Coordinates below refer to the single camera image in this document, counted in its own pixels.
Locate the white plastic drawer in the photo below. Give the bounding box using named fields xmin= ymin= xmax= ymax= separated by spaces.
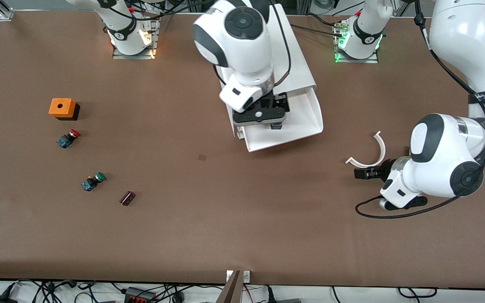
xmin=242 ymin=89 xmax=324 ymax=153

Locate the white drawer cabinet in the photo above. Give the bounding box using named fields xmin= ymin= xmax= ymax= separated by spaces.
xmin=215 ymin=2 xmax=317 ymax=139

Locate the white curved plastic strip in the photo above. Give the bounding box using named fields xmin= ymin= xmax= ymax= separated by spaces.
xmin=345 ymin=130 xmax=386 ymax=169

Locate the black orange power strip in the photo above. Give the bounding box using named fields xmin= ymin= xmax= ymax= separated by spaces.
xmin=125 ymin=287 xmax=157 ymax=303

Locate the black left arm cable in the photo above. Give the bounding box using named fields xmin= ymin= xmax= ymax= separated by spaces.
xmin=355 ymin=0 xmax=485 ymax=220

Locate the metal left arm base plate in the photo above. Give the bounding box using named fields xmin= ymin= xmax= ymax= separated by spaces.
xmin=334 ymin=23 xmax=379 ymax=64

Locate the black looped cable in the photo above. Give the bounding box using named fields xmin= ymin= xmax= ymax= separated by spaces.
xmin=397 ymin=287 xmax=438 ymax=299

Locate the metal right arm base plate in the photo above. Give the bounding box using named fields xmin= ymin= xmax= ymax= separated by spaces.
xmin=112 ymin=19 xmax=159 ymax=60

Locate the white mounting bracket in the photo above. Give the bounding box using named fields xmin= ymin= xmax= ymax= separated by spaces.
xmin=226 ymin=271 xmax=251 ymax=283

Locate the brown wooden post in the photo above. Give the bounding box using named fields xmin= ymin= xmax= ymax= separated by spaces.
xmin=216 ymin=270 xmax=243 ymax=303

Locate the green push button switch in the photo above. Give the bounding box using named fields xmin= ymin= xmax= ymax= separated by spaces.
xmin=81 ymin=172 xmax=107 ymax=192

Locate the red push button switch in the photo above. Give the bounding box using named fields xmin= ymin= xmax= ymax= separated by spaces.
xmin=56 ymin=129 xmax=81 ymax=149

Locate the orange button enclosure box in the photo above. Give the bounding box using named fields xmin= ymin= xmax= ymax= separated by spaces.
xmin=48 ymin=98 xmax=80 ymax=121

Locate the metal table corner bracket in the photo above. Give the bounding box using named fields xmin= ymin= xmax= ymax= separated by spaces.
xmin=0 ymin=0 xmax=14 ymax=21

